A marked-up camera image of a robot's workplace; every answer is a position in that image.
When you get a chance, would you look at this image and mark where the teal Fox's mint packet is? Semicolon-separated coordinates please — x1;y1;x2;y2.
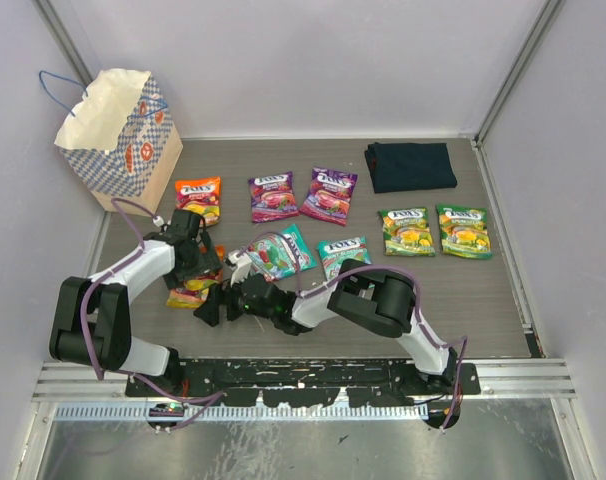
317;236;371;281

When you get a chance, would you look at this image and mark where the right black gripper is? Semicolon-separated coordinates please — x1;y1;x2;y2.
194;269;276;328

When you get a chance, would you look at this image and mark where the purple snack packet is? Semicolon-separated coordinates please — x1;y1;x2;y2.
248;171;299;223

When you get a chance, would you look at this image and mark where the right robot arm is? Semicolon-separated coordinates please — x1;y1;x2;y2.
194;260;458;394

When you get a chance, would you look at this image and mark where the aluminium frame post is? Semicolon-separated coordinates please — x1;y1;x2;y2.
31;0;101;86
475;0;569;146

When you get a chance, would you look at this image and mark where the green snack packet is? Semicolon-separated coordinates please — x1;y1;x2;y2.
379;207;436;257

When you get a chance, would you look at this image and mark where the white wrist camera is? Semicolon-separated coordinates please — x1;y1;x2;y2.
152;215;169;231
226;250;253;286

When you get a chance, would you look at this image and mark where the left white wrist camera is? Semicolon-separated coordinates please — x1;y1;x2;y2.
152;215;169;231

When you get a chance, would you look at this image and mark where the blue checkered paper bag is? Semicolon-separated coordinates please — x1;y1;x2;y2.
50;68;183;215

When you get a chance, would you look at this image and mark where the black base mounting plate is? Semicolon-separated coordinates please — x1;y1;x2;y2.
154;359;453;408

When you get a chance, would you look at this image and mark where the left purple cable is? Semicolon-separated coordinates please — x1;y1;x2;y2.
80;197;227;432

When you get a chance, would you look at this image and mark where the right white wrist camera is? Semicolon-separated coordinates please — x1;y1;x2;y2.
226;250;253;286

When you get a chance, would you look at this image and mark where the green Fox's candy packet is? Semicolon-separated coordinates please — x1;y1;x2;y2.
436;204;493;260

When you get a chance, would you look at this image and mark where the folded navy cloth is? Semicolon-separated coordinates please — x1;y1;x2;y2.
364;142;458;194

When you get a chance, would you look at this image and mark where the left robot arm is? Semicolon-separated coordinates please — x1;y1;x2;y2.
49;209;222;396

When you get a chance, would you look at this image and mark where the left aluminium frame post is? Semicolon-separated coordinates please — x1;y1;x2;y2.
31;0;101;86

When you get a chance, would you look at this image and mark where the right aluminium frame post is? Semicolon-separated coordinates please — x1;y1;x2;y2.
475;0;569;146

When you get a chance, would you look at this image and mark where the orange Fox's fruits packet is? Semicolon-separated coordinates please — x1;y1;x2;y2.
175;177;221;227

